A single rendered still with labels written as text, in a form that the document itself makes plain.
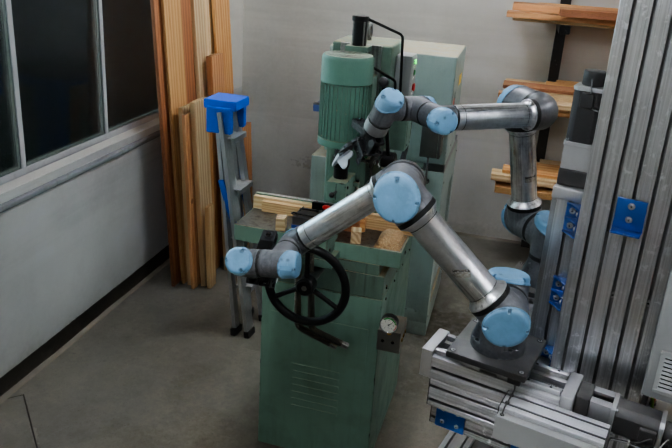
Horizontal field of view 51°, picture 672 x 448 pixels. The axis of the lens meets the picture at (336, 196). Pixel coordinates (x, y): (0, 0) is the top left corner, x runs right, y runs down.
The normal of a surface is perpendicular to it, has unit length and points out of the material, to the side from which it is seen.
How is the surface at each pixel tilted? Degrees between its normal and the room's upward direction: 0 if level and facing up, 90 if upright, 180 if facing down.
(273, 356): 90
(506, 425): 90
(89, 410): 0
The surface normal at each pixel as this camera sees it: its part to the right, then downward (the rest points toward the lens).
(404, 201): -0.30, 0.22
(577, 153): -0.50, 0.26
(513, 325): -0.13, 0.42
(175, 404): 0.06, -0.94
